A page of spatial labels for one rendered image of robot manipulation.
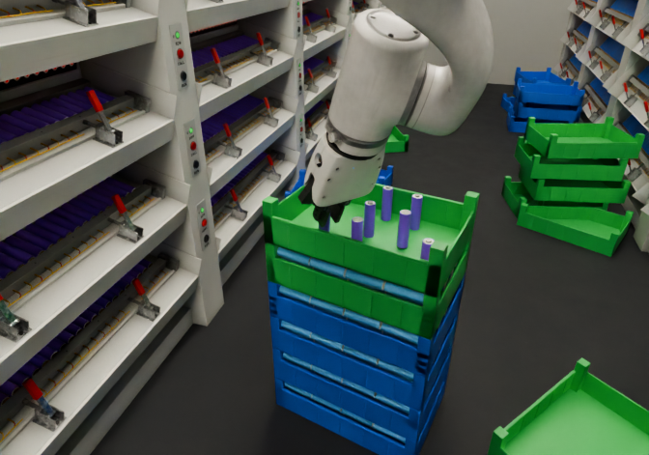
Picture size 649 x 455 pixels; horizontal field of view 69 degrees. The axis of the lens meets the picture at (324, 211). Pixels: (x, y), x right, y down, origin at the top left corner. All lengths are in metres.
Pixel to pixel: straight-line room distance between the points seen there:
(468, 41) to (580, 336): 1.00
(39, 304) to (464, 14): 0.71
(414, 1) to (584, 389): 0.96
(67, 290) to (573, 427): 0.97
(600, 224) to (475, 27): 1.47
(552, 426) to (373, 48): 0.85
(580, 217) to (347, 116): 1.42
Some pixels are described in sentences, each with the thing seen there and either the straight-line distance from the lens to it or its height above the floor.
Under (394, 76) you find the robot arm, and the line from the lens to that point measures 0.53.
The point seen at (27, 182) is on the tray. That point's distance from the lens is 0.78.
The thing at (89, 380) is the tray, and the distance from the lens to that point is 0.98.
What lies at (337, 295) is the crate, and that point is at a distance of 0.77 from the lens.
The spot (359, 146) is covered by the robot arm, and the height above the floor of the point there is 0.62.
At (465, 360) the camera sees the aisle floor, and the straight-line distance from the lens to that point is 1.19.
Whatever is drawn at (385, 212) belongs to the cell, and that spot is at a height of 0.42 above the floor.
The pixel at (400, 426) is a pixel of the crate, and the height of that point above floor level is 0.10.
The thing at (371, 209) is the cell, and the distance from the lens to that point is 0.78.
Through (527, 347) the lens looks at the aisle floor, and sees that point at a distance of 1.27.
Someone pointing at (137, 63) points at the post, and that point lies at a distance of 1.01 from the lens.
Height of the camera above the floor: 0.83
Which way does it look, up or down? 29 degrees down
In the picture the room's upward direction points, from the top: straight up
